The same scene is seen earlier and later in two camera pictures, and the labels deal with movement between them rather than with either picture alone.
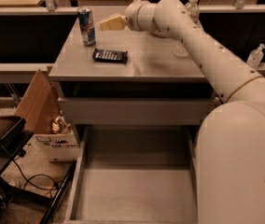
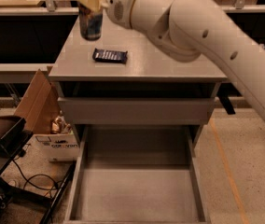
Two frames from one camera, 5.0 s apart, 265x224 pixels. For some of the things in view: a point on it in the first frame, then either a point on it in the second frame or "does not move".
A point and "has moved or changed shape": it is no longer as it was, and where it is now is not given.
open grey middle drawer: (134, 175) does not move
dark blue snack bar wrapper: (110, 56) does not move
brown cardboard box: (40, 105) does not move
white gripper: (132, 17) -> (118, 4)
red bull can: (87, 25) has moved or changed shape
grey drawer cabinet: (128, 78) does not move
